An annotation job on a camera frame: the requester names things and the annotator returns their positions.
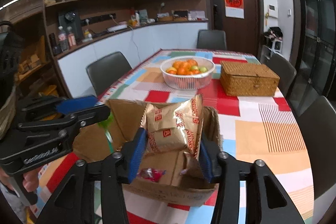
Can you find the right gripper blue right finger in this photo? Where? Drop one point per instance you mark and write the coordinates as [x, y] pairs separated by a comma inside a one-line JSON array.
[[267, 200]]

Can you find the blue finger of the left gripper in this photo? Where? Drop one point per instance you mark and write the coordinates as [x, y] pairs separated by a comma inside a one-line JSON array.
[[46, 132], [52, 104]]

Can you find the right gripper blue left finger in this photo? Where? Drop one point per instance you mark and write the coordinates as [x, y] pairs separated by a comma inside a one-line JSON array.
[[73, 200]]

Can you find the foil candy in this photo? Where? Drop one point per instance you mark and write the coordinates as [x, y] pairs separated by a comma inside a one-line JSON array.
[[151, 174]]

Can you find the gold fortune biscuit bag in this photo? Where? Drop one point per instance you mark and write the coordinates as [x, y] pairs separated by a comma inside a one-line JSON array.
[[175, 127]]

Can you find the person left hand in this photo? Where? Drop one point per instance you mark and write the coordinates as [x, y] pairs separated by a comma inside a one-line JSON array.
[[30, 181]]

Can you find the grey chair left side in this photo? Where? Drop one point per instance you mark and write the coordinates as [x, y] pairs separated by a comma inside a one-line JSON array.
[[107, 70]]

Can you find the grey chair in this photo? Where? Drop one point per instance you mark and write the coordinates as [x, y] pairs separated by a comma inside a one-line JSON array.
[[317, 126], [284, 70], [107, 70]]

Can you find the water bottle red label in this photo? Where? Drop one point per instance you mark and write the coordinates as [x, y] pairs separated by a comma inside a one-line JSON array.
[[63, 40]]

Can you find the colourful checked tablecloth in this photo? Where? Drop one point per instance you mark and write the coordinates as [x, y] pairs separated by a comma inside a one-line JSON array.
[[248, 128]]

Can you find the black coffee machine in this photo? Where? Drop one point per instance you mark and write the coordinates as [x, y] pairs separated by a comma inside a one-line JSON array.
[[72, 19]]

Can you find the grey chair right near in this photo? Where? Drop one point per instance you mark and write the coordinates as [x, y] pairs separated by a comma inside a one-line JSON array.
[[317, 126]]

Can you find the brown cardboard box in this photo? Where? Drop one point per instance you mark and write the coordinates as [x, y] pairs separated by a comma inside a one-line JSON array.
[[182, 183]]

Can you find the oranges in basket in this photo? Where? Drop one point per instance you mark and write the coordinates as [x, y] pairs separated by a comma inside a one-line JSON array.
[[184, 68]]

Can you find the white fruit basket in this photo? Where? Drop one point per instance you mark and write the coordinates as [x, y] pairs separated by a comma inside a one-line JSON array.
[[189, 82]]

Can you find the woven wicker box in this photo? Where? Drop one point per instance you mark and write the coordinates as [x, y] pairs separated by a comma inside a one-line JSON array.
[[248, 79]]

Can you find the grey chair right far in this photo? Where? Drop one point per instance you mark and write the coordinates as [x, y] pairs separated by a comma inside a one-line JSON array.
[[284, 70]]

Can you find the white shoe rack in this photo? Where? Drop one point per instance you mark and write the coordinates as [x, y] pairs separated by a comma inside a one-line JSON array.
[[269, 48]]

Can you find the grey chair far end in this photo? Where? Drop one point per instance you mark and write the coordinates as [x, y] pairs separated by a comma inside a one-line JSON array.
[[212, 40]]

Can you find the dark wooden door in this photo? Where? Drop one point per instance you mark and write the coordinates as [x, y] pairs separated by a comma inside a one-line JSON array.
[[241, 20]]

